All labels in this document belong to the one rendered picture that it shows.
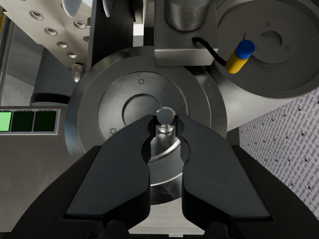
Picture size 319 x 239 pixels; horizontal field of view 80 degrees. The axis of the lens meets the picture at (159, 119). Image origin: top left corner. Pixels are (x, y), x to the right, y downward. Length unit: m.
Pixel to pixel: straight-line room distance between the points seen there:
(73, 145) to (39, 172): 0.41
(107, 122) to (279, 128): 0.24
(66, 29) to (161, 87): 0.33
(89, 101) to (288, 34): 0.20
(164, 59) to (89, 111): 0.08
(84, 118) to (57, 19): 0.30
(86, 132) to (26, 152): 0.45
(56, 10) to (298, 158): 0.43
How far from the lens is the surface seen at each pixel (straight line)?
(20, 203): 0.62
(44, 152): 0.58
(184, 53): 0.16
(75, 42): 0.50
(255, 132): 0.38
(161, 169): 0.16
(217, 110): 0.18
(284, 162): 0.31
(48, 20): 0.46
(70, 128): 0.19
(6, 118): 0.65
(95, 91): 0.18
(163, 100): 0.16
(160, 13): 0.18
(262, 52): 0.21
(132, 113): 0.16
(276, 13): 0.25
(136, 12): 0.53
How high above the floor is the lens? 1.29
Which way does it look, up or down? 12 degrees down
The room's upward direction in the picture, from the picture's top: 180 degrees counter-clockwise
